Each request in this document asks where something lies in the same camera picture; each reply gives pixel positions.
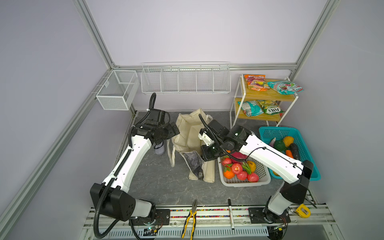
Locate teal white snack bag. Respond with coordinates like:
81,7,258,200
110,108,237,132
238,101,264,117

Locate white plastic fruit basket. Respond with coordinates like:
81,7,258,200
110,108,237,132
217,153,271,188

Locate yellow black pliers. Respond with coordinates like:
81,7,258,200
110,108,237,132
181,200,198,240

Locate orange tangerine front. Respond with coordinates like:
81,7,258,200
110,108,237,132
223,168,235,179

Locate orange carrot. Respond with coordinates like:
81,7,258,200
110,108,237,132
286,150,294,159

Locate small white mesh box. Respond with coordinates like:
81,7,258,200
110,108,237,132
96,70,140,111

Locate long white wire basket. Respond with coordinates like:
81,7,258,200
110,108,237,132
141,62,232,94

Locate teal red snack bag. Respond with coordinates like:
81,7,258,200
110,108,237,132
268,80,304,95

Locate teal plastic vegetable basket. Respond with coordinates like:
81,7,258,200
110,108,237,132
259,127,321,182

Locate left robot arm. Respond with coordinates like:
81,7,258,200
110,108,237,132
90,93,180,239

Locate yellow tape measure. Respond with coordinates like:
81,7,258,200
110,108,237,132
295,204,311,219

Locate orange snack bag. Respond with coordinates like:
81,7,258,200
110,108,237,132
244,75,270,92

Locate green bell pepper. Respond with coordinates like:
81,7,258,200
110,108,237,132
274,140,287,153

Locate green Fox's candy bag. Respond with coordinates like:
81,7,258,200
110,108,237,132
257,100,284,116

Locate cream canvas grocery bag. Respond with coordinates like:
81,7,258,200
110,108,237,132
167,109,213,168

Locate grey cloth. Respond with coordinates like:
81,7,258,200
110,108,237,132
154,141,166,156

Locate yellow pear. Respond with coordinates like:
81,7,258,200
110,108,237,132
247,161,257,173

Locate magenta dragon fruit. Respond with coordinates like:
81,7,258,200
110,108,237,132
232,152,248,161

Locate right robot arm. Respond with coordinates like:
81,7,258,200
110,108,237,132
199,116,314,224

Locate red apple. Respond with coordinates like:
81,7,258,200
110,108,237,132
248,173,260,183
231,163,243,175
237,171,248,181
221,158,232,166

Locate wooden two-tier shelf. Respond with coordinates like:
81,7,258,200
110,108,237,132
229,74,299,128

